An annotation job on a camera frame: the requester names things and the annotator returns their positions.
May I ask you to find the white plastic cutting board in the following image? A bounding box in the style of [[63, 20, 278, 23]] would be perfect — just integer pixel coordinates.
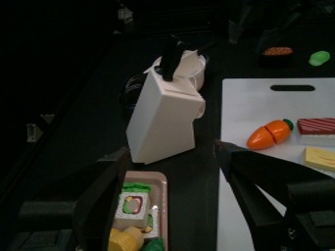
[[215, 76, 335, 251]]

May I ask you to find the red striped toy sushi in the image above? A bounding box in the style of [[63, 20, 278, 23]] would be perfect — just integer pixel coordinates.
[[297, 117, 335, 147]]

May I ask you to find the green toy lettuce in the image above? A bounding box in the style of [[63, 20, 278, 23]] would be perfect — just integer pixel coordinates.
[[121, 181, 154, 194]]

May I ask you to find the pink rectangular tray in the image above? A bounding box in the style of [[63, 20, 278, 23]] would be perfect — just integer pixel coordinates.
[[109, 170, 169, 251]]

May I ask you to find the black utensil handle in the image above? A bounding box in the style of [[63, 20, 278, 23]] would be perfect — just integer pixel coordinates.
[[159, 40, 189, 82]]

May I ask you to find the white toy sushi roll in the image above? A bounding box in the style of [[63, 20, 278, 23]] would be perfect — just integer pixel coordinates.
[[142, 205, 162, 239], [114, 191, 153, 228]]

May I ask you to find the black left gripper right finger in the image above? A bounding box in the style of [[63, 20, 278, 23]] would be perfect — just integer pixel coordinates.
[[214, 140, 335, 251]]

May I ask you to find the black wire coil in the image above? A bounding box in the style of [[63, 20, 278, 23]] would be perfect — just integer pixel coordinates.
[[119, 73, 150, 111]]

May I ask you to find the orange toy carrot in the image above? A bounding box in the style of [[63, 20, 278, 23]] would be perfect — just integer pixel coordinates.
[[245, 118, 297, 151]]

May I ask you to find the orange roe toy sushi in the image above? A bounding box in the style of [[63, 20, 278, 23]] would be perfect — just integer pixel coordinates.
[[259, 46, 295, 68]]

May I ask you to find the dark green toy vegetable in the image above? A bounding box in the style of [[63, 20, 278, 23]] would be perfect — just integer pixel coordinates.
[[141, 237, 167, 251]]

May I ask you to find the metal frame bracket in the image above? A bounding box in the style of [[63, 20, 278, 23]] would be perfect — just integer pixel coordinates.
[[26, 122, 45, 144], [117, 6, 135, 24]]

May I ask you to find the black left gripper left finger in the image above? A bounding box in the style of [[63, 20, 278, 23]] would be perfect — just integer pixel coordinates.
[[71, 146, 133, 251]]

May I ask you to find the yellow toy corn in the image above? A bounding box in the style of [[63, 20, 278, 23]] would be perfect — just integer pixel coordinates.
[[107, 226, 146, 251]]

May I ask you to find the white plastic cup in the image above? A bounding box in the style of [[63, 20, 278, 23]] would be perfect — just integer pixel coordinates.
[[143, 48, 210, 121]]

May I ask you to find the green toy leaf piece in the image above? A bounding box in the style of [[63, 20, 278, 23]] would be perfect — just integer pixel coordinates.
[[307, 50, 331, 67]]

